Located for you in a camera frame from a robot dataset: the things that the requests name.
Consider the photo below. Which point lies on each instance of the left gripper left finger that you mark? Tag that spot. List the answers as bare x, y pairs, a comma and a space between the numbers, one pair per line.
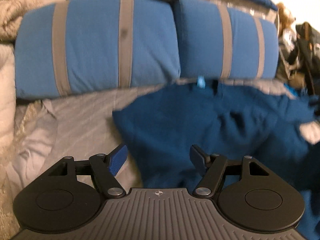
105, 167

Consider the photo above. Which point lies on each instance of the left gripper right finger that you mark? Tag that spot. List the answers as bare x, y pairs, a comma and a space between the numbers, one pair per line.
211, 168

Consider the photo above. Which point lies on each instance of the navy blue sweatshirt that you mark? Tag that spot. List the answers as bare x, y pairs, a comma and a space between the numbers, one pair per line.
159, 128

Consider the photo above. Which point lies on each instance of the beige quilted bedspread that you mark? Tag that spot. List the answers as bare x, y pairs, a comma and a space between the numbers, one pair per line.
36, 135

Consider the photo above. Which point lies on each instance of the left blue striped pillow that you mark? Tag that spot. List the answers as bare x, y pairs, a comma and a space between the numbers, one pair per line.
82, 46

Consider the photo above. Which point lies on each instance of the blue striped pillow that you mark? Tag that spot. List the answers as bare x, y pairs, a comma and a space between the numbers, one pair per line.
215, 41
82, 46

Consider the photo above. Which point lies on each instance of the right blue striped pillow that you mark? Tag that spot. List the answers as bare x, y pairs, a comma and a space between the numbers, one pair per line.
215, 41

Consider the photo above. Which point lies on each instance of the dark bag with clutter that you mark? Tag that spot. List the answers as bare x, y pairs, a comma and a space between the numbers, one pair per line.
298, 63

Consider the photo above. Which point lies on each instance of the brown teddy bear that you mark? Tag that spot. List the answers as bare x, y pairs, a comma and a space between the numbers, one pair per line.
286, 19

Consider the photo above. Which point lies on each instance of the cream bundled comforter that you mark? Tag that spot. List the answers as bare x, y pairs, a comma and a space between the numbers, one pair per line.
12, 12

